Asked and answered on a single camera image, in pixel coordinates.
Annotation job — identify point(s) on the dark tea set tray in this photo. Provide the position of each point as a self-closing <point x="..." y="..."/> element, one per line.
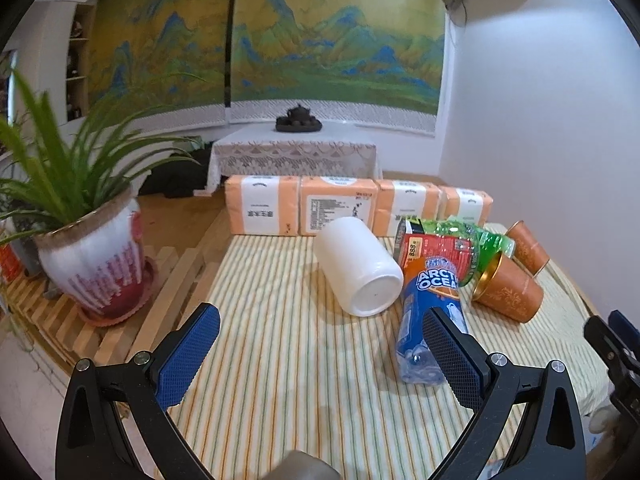
<point x="298" y="119"/>

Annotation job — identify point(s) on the wooden slatted bench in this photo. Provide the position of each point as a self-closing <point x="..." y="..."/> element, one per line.
<point x="175" y="281"/>

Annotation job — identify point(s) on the near copper cup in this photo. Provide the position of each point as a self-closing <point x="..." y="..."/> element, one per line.
<point x="507" y="289"/>

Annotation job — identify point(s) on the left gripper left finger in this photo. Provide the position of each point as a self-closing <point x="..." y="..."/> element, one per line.
<point x="93" y="444"/>

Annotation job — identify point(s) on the white lace covered table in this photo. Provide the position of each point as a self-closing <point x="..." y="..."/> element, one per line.
<point x="258" y="149"/>

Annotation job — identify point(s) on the black bag on floor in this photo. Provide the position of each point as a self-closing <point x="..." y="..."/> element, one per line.
<point x="179" y="179"/>

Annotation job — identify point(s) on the red snack package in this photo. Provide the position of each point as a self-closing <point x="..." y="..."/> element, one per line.
<point x="416" y="252"/>

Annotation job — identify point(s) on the wooden wall shelf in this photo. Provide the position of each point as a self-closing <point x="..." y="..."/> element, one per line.
<point x="77" y="67"/>

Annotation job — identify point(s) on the pink plant saucer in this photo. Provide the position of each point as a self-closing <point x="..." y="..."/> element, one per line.
<point x="126" y="309"/>

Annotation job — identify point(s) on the copper cup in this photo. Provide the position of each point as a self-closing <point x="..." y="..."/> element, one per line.
<point x="507" y="289"/>
<point x="528" y="250"/>

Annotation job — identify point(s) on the blue Arctic Ocean bottle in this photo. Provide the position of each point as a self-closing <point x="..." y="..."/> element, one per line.
<point x="431" y="283"/>

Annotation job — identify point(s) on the white cylindrical cup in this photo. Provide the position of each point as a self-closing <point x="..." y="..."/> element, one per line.
<point x="361" y="272"/>

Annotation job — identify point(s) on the green spider plant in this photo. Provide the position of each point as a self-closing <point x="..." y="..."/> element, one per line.
<point x="65" y="180"/>

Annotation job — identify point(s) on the landscape painting wall screen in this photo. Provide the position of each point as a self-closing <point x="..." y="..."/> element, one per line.
<point x="377" y="62"/>

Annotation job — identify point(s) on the far copper cup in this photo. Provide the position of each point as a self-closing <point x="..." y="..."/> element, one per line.
<point x="528" y="250"/>

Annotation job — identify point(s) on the red white flower pot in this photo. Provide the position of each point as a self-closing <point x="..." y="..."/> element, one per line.
<point x="97" y="260"/>

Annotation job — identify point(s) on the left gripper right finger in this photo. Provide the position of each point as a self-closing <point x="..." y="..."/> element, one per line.
<point x="548" y="444"/>

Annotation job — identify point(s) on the orange tissue pack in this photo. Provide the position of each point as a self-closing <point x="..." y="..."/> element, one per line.
<point x="263" y="205"/>
<point x="324" y="199"/>
<point x="463" y="204"/>
<point x="398" y="198"/>

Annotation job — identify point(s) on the green snack bag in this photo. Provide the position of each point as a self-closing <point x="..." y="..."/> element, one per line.
<point x="487" y="244"/>

